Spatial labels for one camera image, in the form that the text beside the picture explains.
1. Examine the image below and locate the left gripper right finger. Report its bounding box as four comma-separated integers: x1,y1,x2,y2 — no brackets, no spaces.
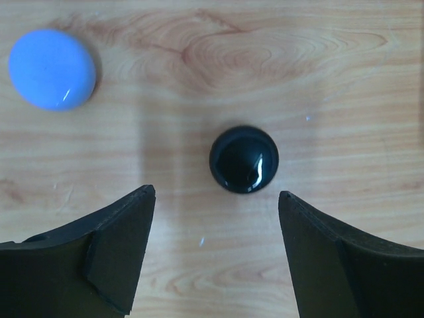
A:
278,191,423,317

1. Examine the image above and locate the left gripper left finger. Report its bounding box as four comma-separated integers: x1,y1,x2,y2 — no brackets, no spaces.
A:
1,185,156,317

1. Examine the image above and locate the black earbud case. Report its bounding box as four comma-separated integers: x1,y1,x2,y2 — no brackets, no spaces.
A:
209,125,280,194

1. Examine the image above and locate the lilac earbud case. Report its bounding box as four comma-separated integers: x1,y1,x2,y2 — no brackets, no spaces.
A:
8,29,97,111

